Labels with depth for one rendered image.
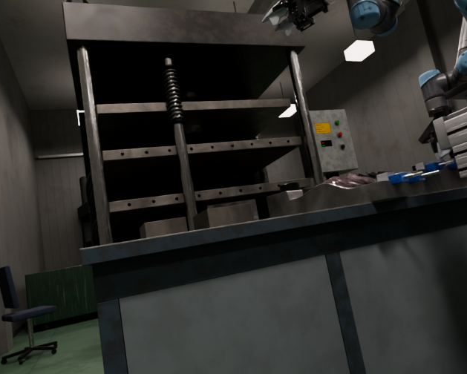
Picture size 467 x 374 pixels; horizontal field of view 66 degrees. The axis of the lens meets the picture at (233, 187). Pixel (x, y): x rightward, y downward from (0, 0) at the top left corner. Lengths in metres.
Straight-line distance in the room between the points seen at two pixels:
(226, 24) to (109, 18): 0.61
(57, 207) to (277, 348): 9.92
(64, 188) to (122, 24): 9.01
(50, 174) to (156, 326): 10.08
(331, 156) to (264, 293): 1.44
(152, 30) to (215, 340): 1.54
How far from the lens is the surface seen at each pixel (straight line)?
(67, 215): 10.68
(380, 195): 1.16
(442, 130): 1.18
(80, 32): 1.99
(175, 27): 2.08
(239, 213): 1.17
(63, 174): 10.90
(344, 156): 2.38
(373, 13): 1.14
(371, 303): 1.22
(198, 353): 0.99
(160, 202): 1.81
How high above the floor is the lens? 0.75
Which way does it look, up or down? 9 degrees up
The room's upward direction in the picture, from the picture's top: 10 degrees counter-clockwise
